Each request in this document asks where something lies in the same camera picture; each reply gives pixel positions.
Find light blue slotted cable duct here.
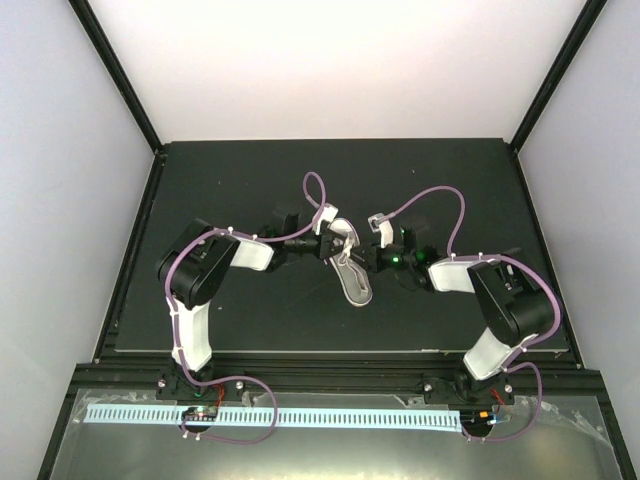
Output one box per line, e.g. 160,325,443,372
83,404,462,433

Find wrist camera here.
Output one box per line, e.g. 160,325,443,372
367,213,394,249
312,203,339,235

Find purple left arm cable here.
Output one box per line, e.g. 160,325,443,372
164,171,333,445

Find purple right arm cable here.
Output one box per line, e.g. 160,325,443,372
394,185,562,444

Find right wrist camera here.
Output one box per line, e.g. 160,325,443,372
367,213,394,249

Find grey canvas sneaker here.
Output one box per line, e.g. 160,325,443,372
329,218,373,307

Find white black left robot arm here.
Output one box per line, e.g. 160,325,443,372
157,205,373,399

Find black right frame post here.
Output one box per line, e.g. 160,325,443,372
509,0,608,153

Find right controller circuit board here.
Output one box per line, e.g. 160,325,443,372
468,410,512,428

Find left controller circuit board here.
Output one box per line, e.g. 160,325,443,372
181,406,218,422

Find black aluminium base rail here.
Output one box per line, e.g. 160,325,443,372
69,354,609,408

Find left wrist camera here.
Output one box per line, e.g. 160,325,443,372
312,203,339,235

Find black frame post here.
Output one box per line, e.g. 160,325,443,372
509,0,608,153
68,0,163,153

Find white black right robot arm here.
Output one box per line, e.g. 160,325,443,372
348,229,562,404

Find black left frame post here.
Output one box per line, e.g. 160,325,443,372
68,0,163,153

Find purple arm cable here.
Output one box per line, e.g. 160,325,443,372
164,171,333,445
394,185,562,444

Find controller circuit board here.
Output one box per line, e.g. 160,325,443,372
468,410,512,428
181,406,218,422

